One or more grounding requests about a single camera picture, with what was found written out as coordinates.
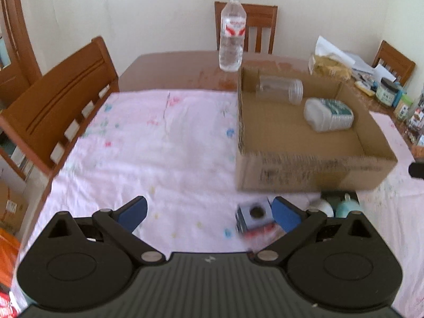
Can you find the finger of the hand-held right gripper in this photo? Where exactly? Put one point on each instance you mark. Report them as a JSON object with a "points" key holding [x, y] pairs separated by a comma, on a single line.
{"points": [[417, 169]]}

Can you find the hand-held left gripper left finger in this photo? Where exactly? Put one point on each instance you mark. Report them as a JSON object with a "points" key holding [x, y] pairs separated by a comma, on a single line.
{"points": [[134, 212]]}

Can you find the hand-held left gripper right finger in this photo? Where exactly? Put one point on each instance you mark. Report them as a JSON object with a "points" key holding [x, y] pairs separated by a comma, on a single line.
{"points": [[282, 213]]}

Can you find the teal cup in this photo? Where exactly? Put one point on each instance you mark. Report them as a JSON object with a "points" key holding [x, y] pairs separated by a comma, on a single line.
{"points": [[347, 207]]}

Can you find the brown cardboard box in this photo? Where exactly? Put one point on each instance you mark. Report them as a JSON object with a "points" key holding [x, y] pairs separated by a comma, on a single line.
{"points": [[298, 139]]}

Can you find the white cup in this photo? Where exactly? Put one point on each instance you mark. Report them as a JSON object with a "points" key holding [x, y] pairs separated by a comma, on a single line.
{"points": [[320, 207]]}

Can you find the clear pen holder with pens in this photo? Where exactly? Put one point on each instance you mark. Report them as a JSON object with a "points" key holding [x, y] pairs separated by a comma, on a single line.
{"points": [[418, 116]]}

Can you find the green lidded jar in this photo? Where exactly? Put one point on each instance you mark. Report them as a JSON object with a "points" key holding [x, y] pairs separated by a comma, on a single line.
{"points": [[403, 107]]}

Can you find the glass jar black lid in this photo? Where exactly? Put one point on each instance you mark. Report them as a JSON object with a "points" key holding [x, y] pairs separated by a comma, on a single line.
{"points": [[387, 92]]}

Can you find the white bottle teal label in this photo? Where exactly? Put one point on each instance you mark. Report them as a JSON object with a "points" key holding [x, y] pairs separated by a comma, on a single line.
{"points": [[328, 114]]}

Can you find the stack of papers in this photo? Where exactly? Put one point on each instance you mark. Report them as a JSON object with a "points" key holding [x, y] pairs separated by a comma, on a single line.
{"points": [[366, 71]]}

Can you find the wooden chair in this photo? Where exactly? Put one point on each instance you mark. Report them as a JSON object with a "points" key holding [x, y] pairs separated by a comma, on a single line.
{"points": [[392, 61], [263, 28], [63, 106]]}

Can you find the cardboard carton on floor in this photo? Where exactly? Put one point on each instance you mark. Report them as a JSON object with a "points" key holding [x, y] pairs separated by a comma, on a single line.
{"points": [[11, 205]]}

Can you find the clear empty plastic jar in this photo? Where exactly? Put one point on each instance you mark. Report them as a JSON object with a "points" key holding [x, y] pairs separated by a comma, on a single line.
{"points": [[280, 88]]}

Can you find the tissue pack with white tissue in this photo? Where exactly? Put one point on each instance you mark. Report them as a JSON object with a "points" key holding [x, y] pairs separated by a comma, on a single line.
{"points": [[328, 63]]}

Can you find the clear plastic water bottle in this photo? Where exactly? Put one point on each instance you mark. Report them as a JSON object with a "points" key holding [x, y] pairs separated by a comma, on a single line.
{"points": [[231, 36]]}

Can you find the wooden door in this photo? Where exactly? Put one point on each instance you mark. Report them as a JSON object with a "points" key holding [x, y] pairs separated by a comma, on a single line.
{"points": [[16, 46]]}

